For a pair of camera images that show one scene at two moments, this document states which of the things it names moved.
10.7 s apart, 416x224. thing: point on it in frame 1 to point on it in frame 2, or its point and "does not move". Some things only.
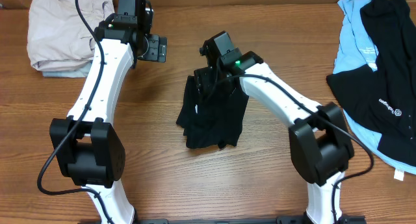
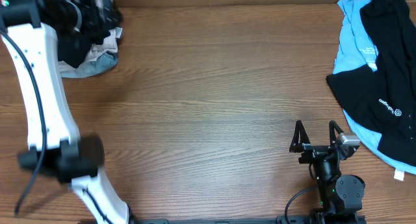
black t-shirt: [213, 109] to [82, 21]
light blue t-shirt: [355, 48] does not move
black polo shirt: [383, 102] does not move
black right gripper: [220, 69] to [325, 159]
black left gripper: [156, 49] to [106, 15]
